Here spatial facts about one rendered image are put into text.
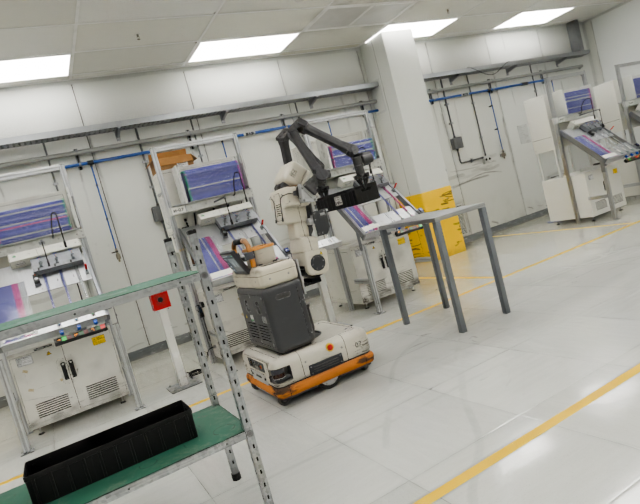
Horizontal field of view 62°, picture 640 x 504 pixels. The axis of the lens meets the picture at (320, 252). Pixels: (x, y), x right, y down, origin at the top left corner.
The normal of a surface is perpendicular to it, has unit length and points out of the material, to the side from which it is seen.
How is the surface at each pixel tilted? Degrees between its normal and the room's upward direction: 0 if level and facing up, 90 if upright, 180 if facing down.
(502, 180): 90
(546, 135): 90
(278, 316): 90
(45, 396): 90
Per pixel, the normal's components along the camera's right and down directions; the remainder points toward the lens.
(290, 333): 0.43, -0.04
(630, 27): -0.85, 0.27
